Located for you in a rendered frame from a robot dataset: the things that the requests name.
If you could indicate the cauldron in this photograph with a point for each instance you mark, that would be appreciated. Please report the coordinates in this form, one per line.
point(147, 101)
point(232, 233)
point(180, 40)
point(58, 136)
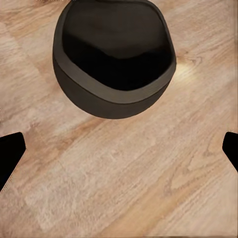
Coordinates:
point(113, 58)

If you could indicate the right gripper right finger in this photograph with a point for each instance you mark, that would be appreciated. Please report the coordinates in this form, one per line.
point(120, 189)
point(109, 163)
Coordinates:
point(230, 148)

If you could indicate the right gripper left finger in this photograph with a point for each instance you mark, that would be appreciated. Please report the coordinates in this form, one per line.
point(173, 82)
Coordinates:
point(12, 148)

